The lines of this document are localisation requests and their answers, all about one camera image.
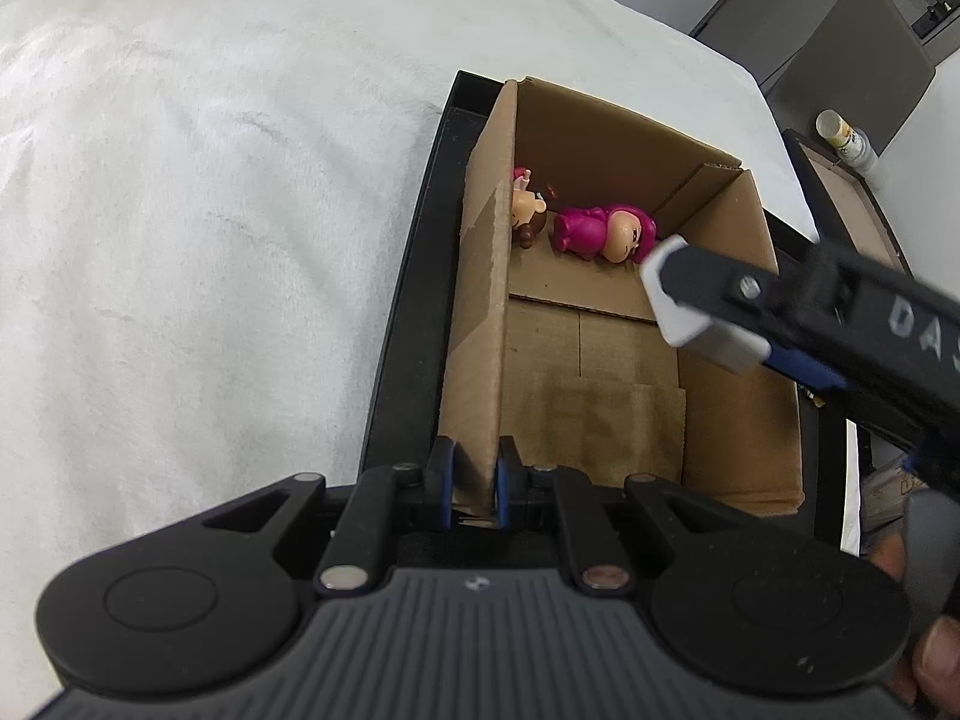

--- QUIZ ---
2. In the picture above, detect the brown-haired doll figure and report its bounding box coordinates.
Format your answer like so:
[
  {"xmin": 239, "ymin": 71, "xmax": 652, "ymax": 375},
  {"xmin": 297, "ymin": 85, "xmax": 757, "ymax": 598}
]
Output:
[{"xmin": 509, "ymin": 168, "xmax": 557, "ymax": 251}]

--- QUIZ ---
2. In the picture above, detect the pink doll figure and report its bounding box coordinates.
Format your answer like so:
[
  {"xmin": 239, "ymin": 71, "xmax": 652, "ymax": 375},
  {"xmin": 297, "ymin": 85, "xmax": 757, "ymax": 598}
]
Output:
[{"xmin": 553, "ymin": 203, "xmax": 658, "ymax": 265}]

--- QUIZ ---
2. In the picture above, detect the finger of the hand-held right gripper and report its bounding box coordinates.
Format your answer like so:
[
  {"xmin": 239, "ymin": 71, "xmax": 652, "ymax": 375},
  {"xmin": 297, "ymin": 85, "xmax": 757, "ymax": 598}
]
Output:
[
  {"xmin": 765, "ymin": 349, "xmax": 846, "ymax": 395},
  {"xmin": 660, "ymin": 244, "xmax": 785, "ymax": 338}
]

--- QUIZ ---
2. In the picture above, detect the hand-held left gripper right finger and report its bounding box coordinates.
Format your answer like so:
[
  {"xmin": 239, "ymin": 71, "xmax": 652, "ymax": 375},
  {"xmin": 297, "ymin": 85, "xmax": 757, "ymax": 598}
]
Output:
[{"xmin": 493, "ymin": 436, "xmax": 751, "ymax": 595}]

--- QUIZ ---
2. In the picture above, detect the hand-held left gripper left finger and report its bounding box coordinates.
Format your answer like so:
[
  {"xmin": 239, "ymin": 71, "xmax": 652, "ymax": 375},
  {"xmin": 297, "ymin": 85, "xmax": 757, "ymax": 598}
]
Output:
[{"xmin": 204, "ymin": 435, "xmax": 455, "ymax": 593}]

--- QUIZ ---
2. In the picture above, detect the black tray with brown bottom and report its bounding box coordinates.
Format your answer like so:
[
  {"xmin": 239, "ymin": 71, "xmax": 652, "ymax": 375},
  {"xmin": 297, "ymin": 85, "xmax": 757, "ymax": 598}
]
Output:
[{"xmin": 782, "ymin": 127, "xmax": 914, "ymax": 280}]

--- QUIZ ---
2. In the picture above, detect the grey leaning board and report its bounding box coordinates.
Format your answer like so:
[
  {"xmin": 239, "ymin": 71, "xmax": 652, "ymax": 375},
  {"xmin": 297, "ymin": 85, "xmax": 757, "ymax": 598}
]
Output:
[{"xmin": 689, "ymin": 0, "xmax": 938, "ymax": 160}]

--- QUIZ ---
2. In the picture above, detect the brown cardboard box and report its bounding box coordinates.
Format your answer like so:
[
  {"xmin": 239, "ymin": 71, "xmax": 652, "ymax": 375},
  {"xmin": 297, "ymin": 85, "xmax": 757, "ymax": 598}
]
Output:
[{"xmin": 436, "ymin": 76, "xmax": 806, "ymax": 528}]

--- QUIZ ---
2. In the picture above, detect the paper cup tube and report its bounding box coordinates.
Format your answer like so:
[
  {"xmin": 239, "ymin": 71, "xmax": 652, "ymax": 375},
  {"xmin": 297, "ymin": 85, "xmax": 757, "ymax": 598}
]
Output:
[{"xmin": 815, "ymin": 109, "xmax": 879, "ymax": 174}]

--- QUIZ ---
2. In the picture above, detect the person's right hand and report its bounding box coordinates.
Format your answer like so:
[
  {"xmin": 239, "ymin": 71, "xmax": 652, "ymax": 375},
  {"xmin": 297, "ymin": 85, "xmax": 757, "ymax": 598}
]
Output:
[{"xmin": 870, "ymin": 536, "xmax": 960, "ymax": 713}]

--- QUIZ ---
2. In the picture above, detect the black door lock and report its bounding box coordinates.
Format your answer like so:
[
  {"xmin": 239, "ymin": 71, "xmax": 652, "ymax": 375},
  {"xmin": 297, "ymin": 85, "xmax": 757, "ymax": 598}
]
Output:
[{"xmin": 910, "ymin": 0, "xmax": 959, "ymax": 44}]

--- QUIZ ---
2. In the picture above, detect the white charger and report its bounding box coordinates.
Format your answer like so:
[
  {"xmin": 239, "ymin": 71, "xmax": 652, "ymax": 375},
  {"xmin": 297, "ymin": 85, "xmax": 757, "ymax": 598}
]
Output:
[{"xmin": 640, "ymin": 234, "xmax": 771, "ymax": 377}]

